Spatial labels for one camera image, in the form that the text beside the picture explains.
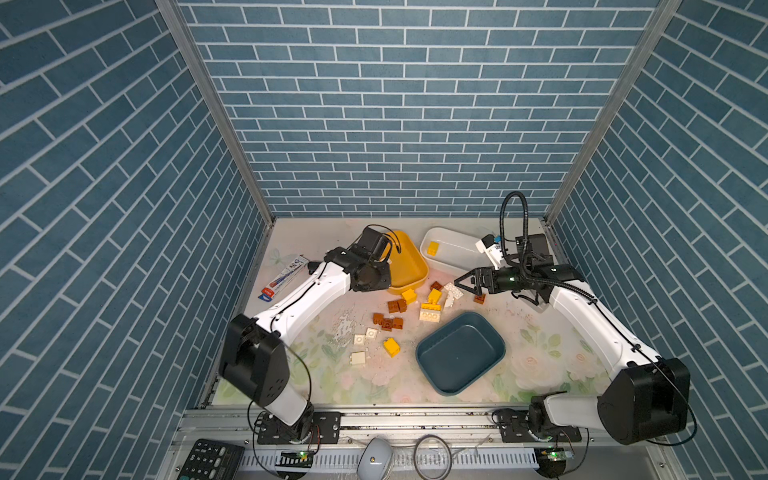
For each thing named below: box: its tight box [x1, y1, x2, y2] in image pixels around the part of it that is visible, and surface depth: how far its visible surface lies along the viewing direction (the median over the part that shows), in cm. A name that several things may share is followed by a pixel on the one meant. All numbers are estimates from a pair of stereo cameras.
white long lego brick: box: [419, 309, 441, 323], surface depth 95 cm
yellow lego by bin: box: [401, 288, 417, 304], surface depth 98 cm
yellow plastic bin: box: [388, 230, 430, 296], surface depth 107 cm
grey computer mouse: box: [357, 437, 393, 480], surface depth 64 cm
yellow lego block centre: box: [427, 288, 442, 305], surface depth 98 cm
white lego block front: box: [350, 352, 366, 365], surface depth 86 cm
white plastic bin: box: [420, 227, 494, 277], surface depth 113 cm
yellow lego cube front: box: [383, 338, 401, 358], surface depth 88 cm
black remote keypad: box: [177, 438, 245, 480], surface depth 69 cm
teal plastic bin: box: [415, 312, 506, 396], surface depth 89 cm
